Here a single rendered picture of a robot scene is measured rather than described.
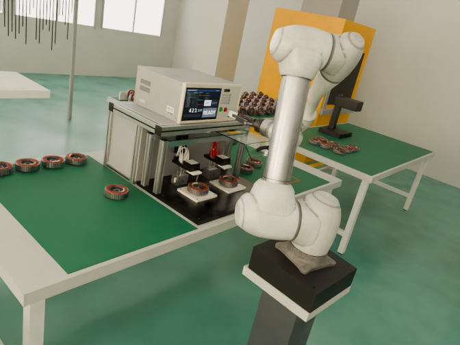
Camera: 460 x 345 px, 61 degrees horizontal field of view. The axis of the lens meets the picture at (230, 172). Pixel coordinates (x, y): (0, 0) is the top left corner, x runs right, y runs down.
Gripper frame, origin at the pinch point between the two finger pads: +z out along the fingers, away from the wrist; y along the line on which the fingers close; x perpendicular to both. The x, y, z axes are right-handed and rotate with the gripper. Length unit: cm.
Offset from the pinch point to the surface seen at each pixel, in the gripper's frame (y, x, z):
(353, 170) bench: 137, -44, -22
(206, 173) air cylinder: 0.0, -38.6, 11.2
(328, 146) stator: 163, -40, 16
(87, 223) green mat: -82, -43, -1
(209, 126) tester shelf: -9.2, -8.4, 7.1
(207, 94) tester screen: -12.1, 8.2, 10.0
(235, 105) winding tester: 11.8, 1.9, 10.0
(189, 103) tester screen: -23.7, 3.6, 10.0
